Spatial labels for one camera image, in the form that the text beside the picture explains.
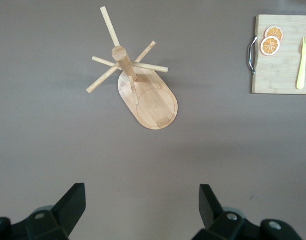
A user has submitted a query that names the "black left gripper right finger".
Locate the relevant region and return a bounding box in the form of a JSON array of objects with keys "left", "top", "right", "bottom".
[{"left": 192, "top": 184, "right": 301, "bottom": 240}]

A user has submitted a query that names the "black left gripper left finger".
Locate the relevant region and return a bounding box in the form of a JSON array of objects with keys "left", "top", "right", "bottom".
[{"left": 0, "top": 182, "right": 86, "bottom": 240}]

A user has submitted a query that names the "wooden mug tree rack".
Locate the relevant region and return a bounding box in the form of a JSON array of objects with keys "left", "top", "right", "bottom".
[{"left": 85, "top": 6, "right": 179, "bottom": 131}]

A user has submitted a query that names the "yellow plastic fork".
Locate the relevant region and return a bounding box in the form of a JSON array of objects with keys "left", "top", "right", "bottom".
[{"left": 296, "top": 36, "right": 306, "bottom": 90}]

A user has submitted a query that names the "orange slice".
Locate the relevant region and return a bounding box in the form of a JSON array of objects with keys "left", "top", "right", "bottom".
[
  {"left": 260, "top": 35, "right": 281, "bottom": 57},
  {"left": 264, "top": 25, "right": 285, "bottom": 43}
]

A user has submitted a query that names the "bamboo cutting board, metal handle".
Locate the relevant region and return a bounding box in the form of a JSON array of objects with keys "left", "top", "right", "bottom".
[{"left": 247, "top": 14, "right": 306, "bottom": 95}]

